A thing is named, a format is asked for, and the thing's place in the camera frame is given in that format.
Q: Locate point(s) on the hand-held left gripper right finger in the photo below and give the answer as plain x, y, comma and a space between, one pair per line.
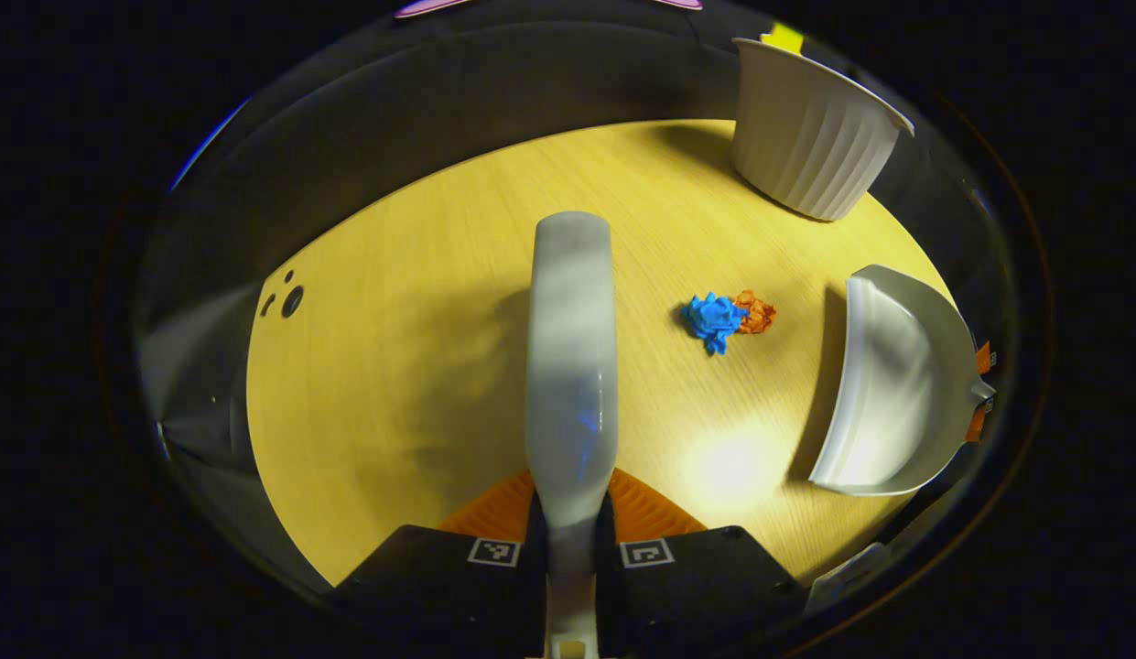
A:
696, 590

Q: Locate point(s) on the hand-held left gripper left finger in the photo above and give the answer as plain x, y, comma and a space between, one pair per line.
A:
439, 590

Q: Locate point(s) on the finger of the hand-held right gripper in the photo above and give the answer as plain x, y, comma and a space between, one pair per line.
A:
985, 357
981, 419

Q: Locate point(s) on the white dustpan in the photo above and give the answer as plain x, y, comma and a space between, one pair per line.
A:
897, 394

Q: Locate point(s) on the orange paper scrap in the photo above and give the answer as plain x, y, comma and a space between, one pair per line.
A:
758, 313

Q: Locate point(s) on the blue paper scrap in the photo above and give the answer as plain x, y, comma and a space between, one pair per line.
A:
714, 318

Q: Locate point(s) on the white ribbed garbage bin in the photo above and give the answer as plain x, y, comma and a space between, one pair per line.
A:
815, 137

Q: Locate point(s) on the wooden desktop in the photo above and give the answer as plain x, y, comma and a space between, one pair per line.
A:
403, 366

